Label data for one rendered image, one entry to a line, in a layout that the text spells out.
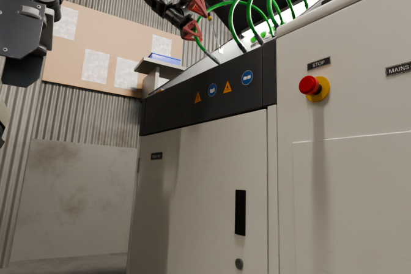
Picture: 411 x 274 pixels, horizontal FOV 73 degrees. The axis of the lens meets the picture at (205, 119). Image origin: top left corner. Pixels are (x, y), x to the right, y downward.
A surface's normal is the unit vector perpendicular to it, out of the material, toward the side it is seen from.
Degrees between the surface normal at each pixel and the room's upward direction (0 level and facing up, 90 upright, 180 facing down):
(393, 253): 90
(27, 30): 90
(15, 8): 90
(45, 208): 90
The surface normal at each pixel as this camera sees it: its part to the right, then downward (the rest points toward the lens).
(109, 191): 0.49, -0.17
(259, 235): -0.78, -0.17
